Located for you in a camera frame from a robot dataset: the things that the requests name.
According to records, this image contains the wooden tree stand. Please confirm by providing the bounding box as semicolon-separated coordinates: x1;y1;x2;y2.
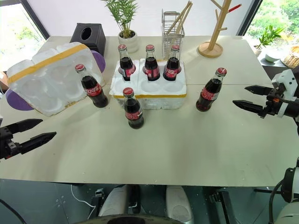
197;0;238;57

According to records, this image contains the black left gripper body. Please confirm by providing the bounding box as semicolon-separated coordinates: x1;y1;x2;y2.
0;126;21;161

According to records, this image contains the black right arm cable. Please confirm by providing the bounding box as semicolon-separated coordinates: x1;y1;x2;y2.
268;178;286;224

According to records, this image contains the dark side shelf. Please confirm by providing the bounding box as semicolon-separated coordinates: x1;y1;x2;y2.
260;56;299;69

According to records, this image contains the dark rounded robot torso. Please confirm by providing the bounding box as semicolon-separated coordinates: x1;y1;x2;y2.
76;210;195;224

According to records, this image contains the white bowl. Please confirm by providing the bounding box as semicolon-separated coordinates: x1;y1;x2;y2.
264;53;279;63

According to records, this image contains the green artificial plant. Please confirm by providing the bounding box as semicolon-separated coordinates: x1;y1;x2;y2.
101;0;140;38

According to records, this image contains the silver right robot leg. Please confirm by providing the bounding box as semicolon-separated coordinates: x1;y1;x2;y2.
165;185;195;224

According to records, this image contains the black tissue box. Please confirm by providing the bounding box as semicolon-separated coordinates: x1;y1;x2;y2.
69;22;107;57

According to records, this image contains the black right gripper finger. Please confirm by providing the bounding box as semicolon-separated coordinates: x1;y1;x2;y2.
244;85;273;96
232;99;267;119

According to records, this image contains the glass cola bottle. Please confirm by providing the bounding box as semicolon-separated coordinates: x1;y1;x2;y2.
122;87;145;130
195;67;228;113
117;44;137;82
162;44;183;82
75;63;109;109
143;44;161;82

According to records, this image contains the light wooden chopstick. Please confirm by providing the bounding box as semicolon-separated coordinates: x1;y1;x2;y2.
175;1;193;34
167;0;191;33

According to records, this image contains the metal wire utensil holder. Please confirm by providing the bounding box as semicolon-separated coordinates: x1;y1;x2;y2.
161;8;186;60

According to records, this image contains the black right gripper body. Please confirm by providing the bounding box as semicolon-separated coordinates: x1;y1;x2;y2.
263;83;285;117

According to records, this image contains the silver left robot leg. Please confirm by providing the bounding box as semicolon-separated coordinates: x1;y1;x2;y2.
97;186;128;217

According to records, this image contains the silver robot leg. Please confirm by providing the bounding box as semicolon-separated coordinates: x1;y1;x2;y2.
165;185;195;224
97;186;128;217

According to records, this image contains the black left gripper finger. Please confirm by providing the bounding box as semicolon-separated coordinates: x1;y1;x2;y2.
15;131;57;155
6;119;43;135

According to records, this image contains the white ribbed plant pot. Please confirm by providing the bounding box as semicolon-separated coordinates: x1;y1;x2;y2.
117;30;139;53

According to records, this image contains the white foam lid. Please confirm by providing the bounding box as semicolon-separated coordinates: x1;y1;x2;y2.
6;42;106;116

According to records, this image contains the white foam bottle tray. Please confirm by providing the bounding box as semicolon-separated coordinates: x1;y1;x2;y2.
109;58;188;111

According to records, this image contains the small green potted plant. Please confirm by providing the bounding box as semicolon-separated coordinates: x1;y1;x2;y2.
253;25;285;57

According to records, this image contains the black floor cable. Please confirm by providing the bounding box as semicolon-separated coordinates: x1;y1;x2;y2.
0;199;25;224

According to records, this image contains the thin white cable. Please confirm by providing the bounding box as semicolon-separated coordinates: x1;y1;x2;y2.
71;185;99;209

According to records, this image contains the woven basket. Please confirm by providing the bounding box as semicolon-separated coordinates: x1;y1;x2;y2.
280;46;299;69

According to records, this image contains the purple round disc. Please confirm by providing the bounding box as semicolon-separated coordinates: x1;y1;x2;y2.
5;89;35;112
89;49;106;76

